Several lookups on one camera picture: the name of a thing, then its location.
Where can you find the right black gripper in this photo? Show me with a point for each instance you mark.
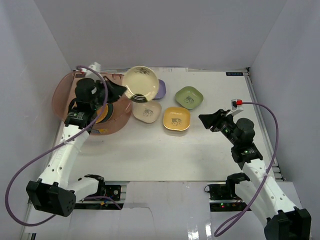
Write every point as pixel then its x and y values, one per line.
pixel 215 119

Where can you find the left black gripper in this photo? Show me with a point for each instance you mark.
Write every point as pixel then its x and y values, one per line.
pixel 105 89

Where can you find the dark blue round plate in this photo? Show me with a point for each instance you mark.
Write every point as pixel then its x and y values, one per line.
pixel 110 111

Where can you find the woven bamboo round tray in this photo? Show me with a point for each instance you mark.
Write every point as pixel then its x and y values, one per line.
pixel 102 112

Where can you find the cream round plate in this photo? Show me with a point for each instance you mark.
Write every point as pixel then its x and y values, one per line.
pixel 142 84

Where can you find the green square dish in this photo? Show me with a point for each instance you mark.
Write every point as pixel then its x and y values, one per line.
pixel 189 97

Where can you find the cream square dish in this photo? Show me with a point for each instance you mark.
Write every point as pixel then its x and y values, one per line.
pixel 147 112

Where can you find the yellow square dish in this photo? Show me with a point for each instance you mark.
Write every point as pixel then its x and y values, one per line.
pixel 176 119

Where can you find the purple square dish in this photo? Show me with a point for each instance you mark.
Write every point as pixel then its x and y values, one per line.
pixel 161 91

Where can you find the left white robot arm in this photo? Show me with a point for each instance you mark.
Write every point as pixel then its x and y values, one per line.
pixel 52 193

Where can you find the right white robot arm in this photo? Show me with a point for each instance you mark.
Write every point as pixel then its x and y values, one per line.
pixel 280 217

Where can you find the pink translucent plastic bin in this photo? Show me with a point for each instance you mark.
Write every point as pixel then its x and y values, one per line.
pixel 65 92

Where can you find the dark blue label sticker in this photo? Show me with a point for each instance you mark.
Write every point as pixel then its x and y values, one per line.
pixel 234 74

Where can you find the white paper sheet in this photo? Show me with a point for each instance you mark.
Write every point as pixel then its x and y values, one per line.
pixel 170 69

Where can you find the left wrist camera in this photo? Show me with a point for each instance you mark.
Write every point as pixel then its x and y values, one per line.
pixel 94 67

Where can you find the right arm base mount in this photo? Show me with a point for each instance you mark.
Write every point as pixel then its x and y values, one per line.
pixel 221 200

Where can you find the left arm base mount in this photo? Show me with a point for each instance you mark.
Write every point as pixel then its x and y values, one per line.
pixel 113 198

